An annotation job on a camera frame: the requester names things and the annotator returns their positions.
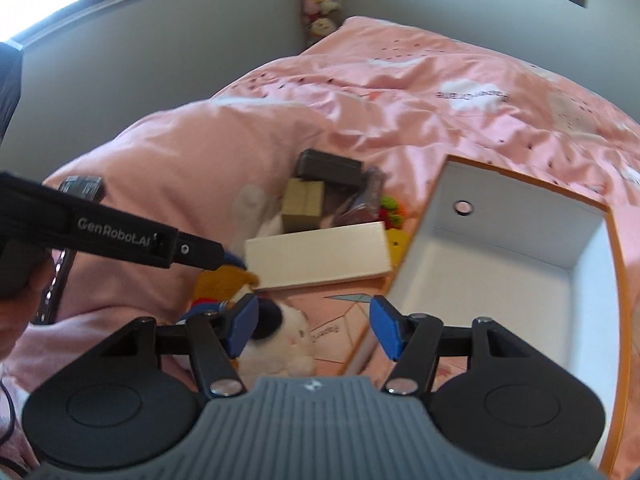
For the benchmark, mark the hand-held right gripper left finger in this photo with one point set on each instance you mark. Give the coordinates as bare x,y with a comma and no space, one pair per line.
245,325

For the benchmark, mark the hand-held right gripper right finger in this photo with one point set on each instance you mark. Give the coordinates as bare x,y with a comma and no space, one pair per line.
385,325

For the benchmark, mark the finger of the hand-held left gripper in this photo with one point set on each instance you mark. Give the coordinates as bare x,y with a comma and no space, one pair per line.
200,252

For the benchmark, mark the duck plush toy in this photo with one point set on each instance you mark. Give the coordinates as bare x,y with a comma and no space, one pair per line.
220,282

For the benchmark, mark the plastic-wrapped dark box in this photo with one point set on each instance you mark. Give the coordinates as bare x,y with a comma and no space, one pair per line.
360,205

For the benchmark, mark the dark grey box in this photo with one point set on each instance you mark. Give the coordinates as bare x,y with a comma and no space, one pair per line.
325,167

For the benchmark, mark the white box with orange rim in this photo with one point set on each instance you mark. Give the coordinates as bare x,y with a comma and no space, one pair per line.
500,220

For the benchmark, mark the black glossy object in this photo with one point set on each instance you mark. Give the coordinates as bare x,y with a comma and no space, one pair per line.
82,187

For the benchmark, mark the white plush toy black ears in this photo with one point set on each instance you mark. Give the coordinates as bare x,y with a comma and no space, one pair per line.
290,330

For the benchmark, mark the yellow round toy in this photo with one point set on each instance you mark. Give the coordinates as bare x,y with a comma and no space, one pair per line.
397,245

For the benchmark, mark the white rectangular box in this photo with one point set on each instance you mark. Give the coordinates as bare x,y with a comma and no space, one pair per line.
315,255

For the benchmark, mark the small cardboard box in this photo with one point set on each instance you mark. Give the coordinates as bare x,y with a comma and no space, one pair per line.
302,205

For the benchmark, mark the red green crochet toy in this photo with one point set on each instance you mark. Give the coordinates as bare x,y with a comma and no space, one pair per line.
392,210

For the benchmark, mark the dark cloth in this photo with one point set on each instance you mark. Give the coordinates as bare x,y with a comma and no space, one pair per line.
9,90

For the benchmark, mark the pink printed blanket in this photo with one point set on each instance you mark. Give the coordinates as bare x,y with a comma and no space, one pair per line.
350,110

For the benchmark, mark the stack of plush toys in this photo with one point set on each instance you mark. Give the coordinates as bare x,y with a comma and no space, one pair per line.
320,0

